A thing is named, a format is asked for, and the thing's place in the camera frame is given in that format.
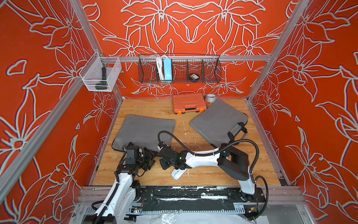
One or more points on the orange tool case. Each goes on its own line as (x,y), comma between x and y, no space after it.
(189,102)

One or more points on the white computer mouse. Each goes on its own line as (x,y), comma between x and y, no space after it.
(177,173)

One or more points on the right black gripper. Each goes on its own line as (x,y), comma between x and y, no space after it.
(164,164)

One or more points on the grey laptop bag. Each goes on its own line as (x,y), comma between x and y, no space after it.
(220,123)
(142,131)

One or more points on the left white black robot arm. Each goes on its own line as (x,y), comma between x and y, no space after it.
(125,189)

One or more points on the dark green flashlight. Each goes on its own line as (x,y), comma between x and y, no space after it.
(102,85)

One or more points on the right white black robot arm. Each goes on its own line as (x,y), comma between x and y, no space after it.
(227,157)

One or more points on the black wire wall basket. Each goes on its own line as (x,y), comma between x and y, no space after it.
(208,67)

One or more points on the small black square device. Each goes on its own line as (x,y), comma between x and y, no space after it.
(193,78)

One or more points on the light blue power bank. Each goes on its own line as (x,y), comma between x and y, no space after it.
(167,62)

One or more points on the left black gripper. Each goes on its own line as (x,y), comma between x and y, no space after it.
(149,157)

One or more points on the clear acrylic wall box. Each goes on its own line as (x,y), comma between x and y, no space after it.
(91,73)

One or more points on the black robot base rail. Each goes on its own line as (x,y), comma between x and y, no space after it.
(214,199)

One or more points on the grey duct tape roll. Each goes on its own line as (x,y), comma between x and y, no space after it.
(210,98)

